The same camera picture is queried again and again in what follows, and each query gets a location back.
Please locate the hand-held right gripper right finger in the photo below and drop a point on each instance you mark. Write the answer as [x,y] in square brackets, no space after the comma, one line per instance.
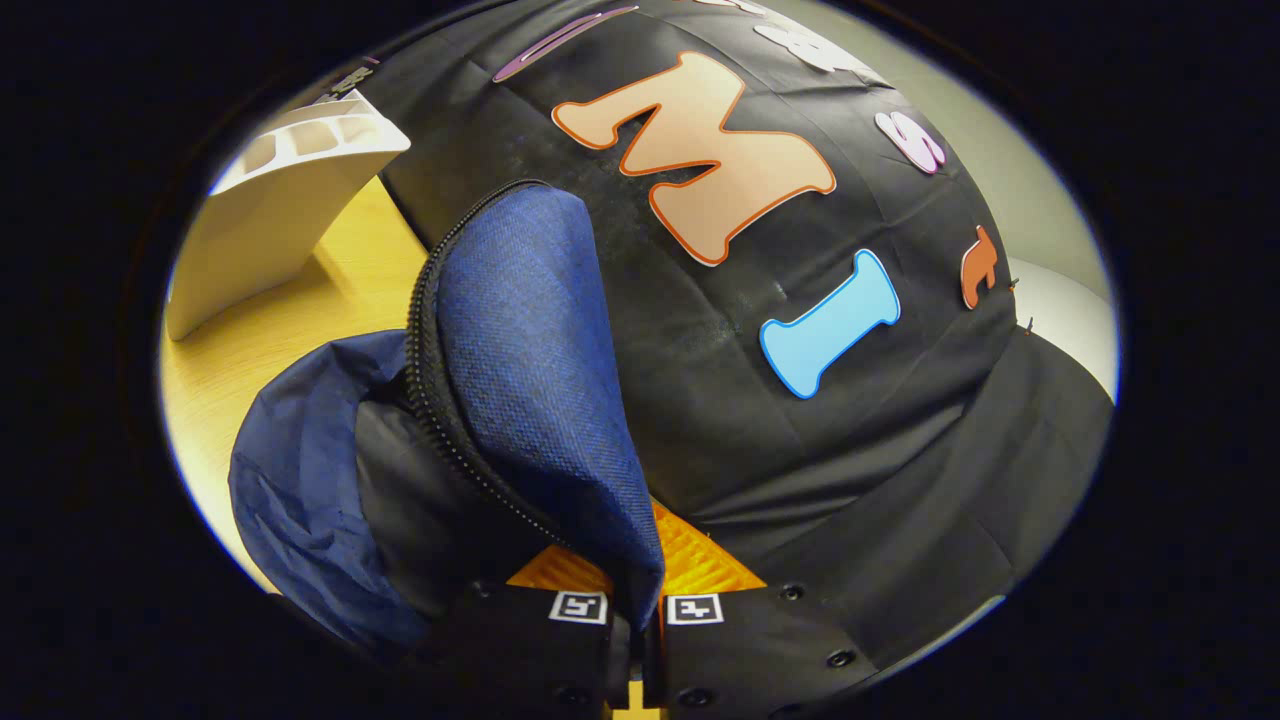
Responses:
[760,640]

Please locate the blue schoolbag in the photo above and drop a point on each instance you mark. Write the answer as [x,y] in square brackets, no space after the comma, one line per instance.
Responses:
[520,350]

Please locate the black backdrop cloth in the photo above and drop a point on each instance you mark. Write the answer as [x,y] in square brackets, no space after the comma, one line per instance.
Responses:
[800,450]

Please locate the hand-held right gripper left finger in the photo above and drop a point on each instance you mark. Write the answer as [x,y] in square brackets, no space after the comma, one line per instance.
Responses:
[520,640]

